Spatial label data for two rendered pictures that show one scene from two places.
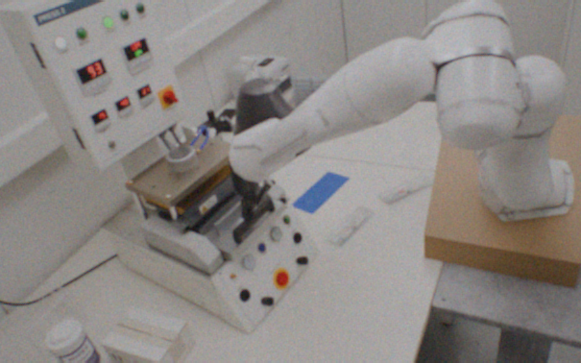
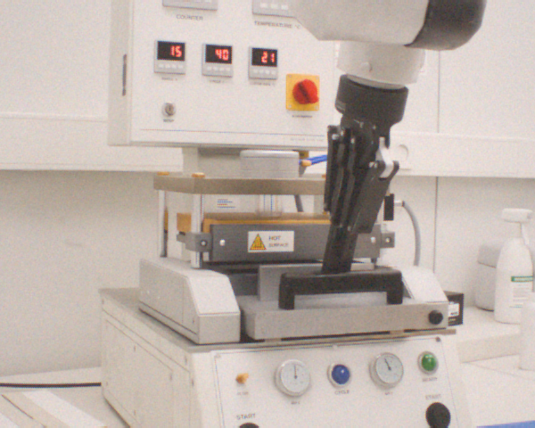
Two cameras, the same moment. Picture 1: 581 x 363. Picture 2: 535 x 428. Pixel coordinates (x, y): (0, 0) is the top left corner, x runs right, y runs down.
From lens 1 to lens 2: 0.68 m
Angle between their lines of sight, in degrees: 39
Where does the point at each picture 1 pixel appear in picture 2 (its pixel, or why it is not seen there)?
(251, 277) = (283, 414)
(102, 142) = (155, 95)
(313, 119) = not seen: outside the picture
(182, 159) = (265, 152)
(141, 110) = (246, 86)
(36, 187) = (54, 220)
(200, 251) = (201, 288)
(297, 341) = not seen: outside the picture
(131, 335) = (3, 409)
